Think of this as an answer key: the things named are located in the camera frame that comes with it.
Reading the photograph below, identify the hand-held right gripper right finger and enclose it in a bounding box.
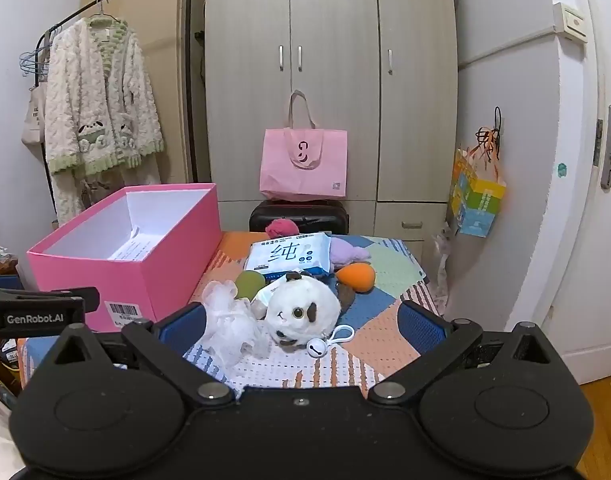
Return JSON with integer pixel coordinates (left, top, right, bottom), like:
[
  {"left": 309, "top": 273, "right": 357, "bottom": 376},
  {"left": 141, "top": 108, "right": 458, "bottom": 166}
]
[{"left": 368, "top": 300, "right": 581, "bottom": 406}]

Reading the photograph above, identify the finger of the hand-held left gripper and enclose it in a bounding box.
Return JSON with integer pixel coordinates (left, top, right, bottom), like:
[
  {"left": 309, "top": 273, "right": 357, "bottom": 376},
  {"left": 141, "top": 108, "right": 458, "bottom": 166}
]
[{"left": 0, "top": 286, "right": 100, "bottom": 314}]

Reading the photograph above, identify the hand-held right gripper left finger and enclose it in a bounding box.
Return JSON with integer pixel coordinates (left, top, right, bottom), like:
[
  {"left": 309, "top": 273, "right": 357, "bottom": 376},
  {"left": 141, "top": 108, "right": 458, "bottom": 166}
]
[{"left": 33, "top": 302, "right": 236, "bottom": 408}]

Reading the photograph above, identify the white mesh bath pouf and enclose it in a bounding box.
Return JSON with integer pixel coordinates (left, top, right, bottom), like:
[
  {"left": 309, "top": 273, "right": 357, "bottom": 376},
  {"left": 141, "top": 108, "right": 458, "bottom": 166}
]
[{"left": 183, "top": 280, "right": 271, "bottom": 376}]

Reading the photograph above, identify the pink cardboard box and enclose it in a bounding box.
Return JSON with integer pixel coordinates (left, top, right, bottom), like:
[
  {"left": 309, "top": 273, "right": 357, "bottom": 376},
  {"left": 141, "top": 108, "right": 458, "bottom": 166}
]
[{"left": 26, "top": 183, "right": 224, "bottom": 333}]

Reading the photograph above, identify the green makeup sponge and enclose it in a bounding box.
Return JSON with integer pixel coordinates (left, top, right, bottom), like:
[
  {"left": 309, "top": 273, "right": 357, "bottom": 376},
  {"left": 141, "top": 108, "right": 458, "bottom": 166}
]
[{"left": 234, "top": 270, "right": 269, "bottom": 301}]

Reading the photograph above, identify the small white wet wipes pack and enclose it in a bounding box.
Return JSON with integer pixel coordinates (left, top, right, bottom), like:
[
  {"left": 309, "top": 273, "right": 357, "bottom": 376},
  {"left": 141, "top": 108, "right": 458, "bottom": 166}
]
[{"left": 250, "top": 282, "right": 286, "bottom": 321}]

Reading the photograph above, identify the orange makeup sponge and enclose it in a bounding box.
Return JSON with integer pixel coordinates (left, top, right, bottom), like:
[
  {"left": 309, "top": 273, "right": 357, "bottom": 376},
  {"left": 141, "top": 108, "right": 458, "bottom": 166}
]
[{"left": 335, "top": 263, "right": 376, "bottom": 294}]

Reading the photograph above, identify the purple plush toy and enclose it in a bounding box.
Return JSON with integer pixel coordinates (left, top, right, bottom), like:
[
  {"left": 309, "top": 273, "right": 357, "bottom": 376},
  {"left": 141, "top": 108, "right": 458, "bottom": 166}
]
[{"left": 328, "top": 236, "right": 372, "bottom": 268}]

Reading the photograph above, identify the white bell keychain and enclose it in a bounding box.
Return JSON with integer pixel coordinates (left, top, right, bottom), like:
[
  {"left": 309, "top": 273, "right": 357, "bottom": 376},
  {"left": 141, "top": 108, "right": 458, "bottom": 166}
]
[{"left": 305, "top": 324, "right": 356, "bottom": 359}]

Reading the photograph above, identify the large blue white wipes pack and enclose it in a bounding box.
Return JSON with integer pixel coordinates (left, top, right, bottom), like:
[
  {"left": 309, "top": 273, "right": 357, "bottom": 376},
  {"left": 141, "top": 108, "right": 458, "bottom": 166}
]
[{"left": 243, "top": 232, "right": 333, "bottom": 283}]

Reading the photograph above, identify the white brown-patched plush toy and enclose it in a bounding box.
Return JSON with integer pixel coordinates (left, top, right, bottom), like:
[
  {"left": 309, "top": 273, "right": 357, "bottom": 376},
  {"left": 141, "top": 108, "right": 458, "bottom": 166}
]
[{"left": 263, "top": 271, "right": 357, "bottom": 351}]

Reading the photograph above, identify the magenta plush ball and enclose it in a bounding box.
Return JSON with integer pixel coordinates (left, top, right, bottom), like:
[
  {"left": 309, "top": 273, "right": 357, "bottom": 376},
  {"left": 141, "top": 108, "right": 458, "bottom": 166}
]
[{"left": 264, "top": 218, "right": 299, "bottom": 239}]

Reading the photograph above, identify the patchwork blanket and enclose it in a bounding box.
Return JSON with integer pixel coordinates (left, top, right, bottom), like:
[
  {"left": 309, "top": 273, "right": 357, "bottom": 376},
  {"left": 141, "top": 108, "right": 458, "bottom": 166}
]
[{"left": 16, "top": 230, "right": 443, "bottom": 401}]

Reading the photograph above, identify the white plastic bag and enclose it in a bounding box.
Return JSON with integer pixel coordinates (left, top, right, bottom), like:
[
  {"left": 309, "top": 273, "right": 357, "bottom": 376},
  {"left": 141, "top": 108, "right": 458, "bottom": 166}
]
[{"left": 433, "top": 227, "right": 453, "bottom": 311}]

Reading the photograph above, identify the colourful paper gift bag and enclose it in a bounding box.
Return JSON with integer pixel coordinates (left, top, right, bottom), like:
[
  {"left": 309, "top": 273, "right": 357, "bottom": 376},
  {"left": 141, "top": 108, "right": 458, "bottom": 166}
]
[{"left": 445, "top": 147, "right": 507, "bottom": 238}]

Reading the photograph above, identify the black suitcase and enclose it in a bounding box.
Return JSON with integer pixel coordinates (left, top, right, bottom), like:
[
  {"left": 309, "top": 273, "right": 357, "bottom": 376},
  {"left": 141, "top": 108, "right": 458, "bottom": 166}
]
[{"left": 249, "top": 200, "right": 349, "bottom": 236}]

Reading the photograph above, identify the beige canvas tote bag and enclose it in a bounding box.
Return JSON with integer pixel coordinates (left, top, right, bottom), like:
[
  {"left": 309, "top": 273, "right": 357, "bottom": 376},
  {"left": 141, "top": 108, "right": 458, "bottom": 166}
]
[{"left": 20, "top": 82, "right": 49, "bottom": 161}]

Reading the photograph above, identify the white door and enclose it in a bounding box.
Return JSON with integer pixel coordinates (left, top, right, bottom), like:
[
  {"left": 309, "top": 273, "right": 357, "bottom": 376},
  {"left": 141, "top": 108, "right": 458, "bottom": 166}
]
[{"left": 505, "top": 0, "right": 611, "bottom": 386}]

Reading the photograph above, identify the white fluffy cardigan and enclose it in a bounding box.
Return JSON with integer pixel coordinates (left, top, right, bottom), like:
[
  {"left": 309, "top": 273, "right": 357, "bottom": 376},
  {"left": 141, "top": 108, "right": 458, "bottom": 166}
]
[{"left": 43, "top": 16, "right": 165, "bottom": 228}]

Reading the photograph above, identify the pink tote bag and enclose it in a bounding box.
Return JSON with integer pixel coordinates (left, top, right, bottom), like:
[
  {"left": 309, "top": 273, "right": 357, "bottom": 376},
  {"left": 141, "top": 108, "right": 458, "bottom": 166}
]
[{"left": 259, "top": 90, "right": 349, "bottom": 201}]

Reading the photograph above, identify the beige leaning board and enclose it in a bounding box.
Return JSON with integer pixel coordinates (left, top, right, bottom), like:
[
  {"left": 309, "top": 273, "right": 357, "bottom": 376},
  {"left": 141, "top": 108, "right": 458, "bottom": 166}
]
[{"left": 80, "top": 0, "right": 209, "bottom": 186}]

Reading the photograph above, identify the grey wardrobe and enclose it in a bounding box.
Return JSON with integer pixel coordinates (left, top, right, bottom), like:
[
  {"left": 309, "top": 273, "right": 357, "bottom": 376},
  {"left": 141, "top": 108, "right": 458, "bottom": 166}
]
[{"left": 204, "top": 0, "right": 459, "bottom": 261}]

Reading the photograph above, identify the bunch of wire hangers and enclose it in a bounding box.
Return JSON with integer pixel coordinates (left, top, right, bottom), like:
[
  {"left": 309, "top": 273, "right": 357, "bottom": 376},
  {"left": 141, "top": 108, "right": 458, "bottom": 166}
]
[{"left": 20, "top": 42, "right": 51, "bottom": 81}]

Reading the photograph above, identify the metal door handle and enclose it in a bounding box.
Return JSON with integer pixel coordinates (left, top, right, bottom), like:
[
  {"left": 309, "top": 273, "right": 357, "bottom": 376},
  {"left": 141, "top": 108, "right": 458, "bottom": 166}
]
[{"left": 594, "top": 105, "right": 611, "bottom": 191}]

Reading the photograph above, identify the white wall electrical box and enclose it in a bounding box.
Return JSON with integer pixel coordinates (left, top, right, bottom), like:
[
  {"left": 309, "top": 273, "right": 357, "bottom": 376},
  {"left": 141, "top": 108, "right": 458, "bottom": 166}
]
[{"left": 552, "top": 2, "right": 589, "bottom": 41}]

